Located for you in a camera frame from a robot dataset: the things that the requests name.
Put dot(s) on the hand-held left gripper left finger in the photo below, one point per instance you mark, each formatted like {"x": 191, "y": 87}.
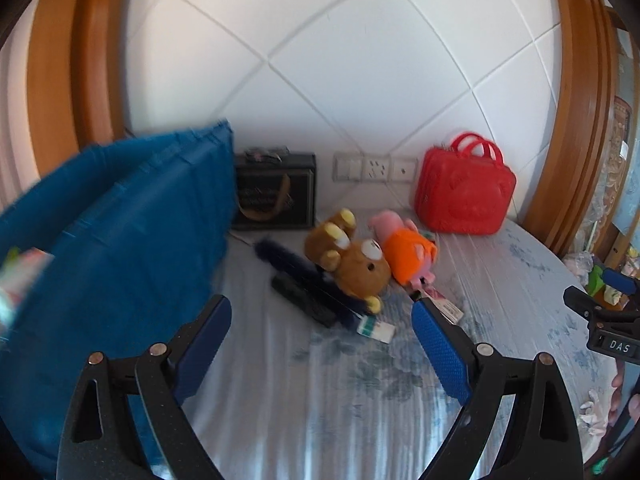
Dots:
{"x": 205, "y": 345}

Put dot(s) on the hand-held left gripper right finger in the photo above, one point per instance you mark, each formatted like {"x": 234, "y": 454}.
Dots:
{"x": 440, "y": 350}

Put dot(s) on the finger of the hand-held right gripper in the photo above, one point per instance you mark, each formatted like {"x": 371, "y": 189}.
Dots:
{"x": 622, "y": 282}
{"x": 580, "y": 300}

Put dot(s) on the lime green packet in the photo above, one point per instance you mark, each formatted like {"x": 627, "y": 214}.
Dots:
{"x": 597, "y": 280}

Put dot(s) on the pink pig plush toy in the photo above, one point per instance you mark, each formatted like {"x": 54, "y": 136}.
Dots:
{"x": 407, "y": 255}

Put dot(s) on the brown bear plush toy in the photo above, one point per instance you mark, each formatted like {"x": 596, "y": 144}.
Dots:
{"x": 357, "y": 270}

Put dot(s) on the blue fabric storage bin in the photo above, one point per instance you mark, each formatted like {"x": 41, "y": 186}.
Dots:
{"x": 125, "y": 235}

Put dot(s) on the teal pink tissue pack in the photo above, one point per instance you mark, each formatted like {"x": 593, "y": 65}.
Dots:
{"x": 25, "y": 280}

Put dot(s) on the floral cloth covered desktop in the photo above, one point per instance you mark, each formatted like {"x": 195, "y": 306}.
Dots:
{"x": 310, "y": 410}

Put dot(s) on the person's right hand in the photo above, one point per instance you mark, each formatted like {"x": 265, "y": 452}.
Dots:
{"x": 620, "y": 395}

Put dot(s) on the red white small packet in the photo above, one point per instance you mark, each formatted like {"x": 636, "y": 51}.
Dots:
{"x": 447, "y": 307}

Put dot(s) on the small white green box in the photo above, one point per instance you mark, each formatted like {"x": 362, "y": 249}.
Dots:
{"x": 377, "y": 329}

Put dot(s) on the white lace cloth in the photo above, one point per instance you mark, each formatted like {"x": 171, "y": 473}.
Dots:
{"x": 597, "y": 415}

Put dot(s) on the black flat box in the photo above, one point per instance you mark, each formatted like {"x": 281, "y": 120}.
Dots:
{"x": 300, "y": 300}

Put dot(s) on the dark blue bottle brush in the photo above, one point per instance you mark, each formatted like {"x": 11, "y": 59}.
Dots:
{"x": 295, "y": 267}

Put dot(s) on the red plastic carry case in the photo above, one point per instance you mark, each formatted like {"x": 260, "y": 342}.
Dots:
{"x": 465, "y": 195}

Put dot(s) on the metal scissors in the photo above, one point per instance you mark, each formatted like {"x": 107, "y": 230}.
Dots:
{"x": 265, "y": 153}

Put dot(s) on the pale striped curtain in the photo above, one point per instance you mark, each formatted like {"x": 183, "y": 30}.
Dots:
{"x": 20, "y": 125}

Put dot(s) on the wooden door frame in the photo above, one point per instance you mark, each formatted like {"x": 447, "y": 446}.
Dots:
{"x": 575, "y": 110}
{"x": 85, "y": 60}

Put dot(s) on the white wall socket panel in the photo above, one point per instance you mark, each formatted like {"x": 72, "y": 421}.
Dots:
{"x": 375, "y": 167}

